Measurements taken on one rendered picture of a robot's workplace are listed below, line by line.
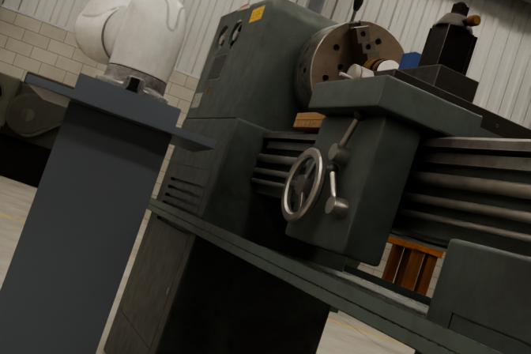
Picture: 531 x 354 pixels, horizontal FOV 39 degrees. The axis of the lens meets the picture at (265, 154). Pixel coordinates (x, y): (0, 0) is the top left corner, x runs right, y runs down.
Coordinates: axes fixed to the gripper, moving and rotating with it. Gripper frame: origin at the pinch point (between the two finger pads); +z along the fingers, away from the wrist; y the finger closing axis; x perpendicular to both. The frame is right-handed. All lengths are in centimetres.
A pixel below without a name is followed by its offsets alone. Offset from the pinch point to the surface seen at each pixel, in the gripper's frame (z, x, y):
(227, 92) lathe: 40.7, -14.0, -8.8
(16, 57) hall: -38, -67, -1013
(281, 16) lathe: 16.8, -11.0, 8.0
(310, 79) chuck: 33.9, -2.4, 23.2
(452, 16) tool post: 22, 2, 78
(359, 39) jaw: 19.2, 5.8, 27.5
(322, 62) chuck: 28.3, -0.5, 23.5
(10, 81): 9, -63, -874
